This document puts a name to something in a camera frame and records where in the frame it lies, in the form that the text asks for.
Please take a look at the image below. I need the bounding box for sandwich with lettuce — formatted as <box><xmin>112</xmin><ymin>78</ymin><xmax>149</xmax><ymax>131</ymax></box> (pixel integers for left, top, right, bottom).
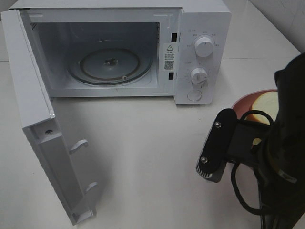
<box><xmin>242</xmin><ymin>91</ymin><xmax>279</xmax><ymax>134</ymax></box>

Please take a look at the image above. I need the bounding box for pink round plate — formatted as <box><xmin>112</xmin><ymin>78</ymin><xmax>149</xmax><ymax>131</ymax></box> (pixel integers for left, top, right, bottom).
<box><xmin>232</xmin><ymin>89</ymin><xmax>277</xmax><ymax>119</ymax></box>

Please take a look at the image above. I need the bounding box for upper white power knob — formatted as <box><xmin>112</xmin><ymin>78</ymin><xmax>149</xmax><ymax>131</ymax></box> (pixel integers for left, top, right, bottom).
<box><xmin>194</xmin><ymin>35</ymin><xmax>214</xmax><ymax>57</ymax></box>

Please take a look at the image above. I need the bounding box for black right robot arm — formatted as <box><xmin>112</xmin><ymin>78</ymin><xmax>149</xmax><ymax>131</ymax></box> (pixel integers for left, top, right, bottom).
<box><xmin>259</xmin><ymin>54</ymin><xmax>305</xmax><ymax>229</ymax></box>

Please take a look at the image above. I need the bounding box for white microwave oven body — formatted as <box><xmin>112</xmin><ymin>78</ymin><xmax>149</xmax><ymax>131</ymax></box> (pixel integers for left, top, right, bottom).
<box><xmin>6</xmin><ymin>0</ymin><xmax>231</xmax><ymax>104</ymax></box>

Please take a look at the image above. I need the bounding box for round white door button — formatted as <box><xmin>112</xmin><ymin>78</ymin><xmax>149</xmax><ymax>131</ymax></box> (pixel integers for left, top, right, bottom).
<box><xmin>187</xmin><ymin>90</ymin><xmax>202</xmax><ymax>102</ymax></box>

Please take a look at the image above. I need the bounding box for glass microwave turntable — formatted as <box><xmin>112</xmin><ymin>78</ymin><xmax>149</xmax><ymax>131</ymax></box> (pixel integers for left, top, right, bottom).
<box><xmin>67</xmin><ymin>40</ymin><xmax>155</xmax><ymax>86</ymax></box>

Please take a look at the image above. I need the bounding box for lower white timer knob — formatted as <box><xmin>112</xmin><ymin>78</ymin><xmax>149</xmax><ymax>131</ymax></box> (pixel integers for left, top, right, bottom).
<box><xmin>191</xmin><ymin>68</ymin><xmax>208</xmax><ymax>85</ymax></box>

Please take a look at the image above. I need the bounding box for white microwave door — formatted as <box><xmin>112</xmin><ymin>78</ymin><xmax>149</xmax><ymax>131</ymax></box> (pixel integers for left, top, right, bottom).
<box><xmin>1</xmin><ymin>10</ymin><xmax>94</xmax><ymax>225</ymax></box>

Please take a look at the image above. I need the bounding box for white warning sticker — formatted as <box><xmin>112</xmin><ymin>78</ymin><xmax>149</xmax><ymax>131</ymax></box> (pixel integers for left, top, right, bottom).
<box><xmin>163</xmin><ymin>42</ymin><xmax>177</xmax><ymax>71</ymax></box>

